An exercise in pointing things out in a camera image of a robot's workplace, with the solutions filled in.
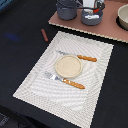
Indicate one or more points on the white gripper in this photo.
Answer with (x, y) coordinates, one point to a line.
(88, 4)

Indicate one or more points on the white fish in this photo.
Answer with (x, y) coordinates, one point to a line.
(92, 16)

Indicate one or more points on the grey frying pan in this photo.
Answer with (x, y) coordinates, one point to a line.
(90, 22)

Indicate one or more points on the grey cooking pot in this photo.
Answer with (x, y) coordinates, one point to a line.
(66, 9)

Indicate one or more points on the pink stove board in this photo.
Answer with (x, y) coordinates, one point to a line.
(108, 28)

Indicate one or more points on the beige bowl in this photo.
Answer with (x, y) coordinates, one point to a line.
(123, 16)

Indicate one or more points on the beige round plate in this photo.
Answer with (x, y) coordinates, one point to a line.
(68, 66)

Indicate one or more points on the white woven placemat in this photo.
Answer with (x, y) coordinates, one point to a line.
(74, 105)

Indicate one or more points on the wooden handled knife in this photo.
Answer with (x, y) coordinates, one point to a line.
(79, 56)

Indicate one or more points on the wooden handled fork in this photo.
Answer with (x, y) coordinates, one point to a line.
(69, 82)

